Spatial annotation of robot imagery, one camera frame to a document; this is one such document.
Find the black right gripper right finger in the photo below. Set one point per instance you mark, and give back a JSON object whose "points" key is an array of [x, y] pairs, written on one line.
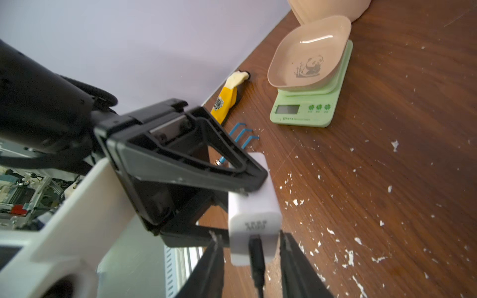
{"points": [[299, 279]]}

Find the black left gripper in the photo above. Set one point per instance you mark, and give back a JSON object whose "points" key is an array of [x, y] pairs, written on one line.
{"points": [[169, 160]]}

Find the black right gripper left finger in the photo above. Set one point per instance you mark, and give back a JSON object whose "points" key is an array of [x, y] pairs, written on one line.
{"points": [[207, 278]]}

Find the white USB charger adapter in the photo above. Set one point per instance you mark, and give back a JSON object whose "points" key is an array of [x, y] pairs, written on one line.
{"points": [[257, 213]]}

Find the green electronic kitchen scale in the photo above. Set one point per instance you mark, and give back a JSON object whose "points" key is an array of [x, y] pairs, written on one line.
{"points": [[314, 108]]}

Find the beige panda scale bowl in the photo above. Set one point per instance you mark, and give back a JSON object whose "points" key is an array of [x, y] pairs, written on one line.
{"points": [[309, 55]]}

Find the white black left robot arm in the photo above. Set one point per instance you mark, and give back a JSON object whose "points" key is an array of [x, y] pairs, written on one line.
{"points": [[52, 119]]}

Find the beige flower pot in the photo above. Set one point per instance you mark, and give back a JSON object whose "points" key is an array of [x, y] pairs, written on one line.
{"points": [[307, 11]]}

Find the blue garden fork wooden handle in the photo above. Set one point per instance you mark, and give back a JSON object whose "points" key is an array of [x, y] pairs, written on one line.
{"points": [[239, 130]]}

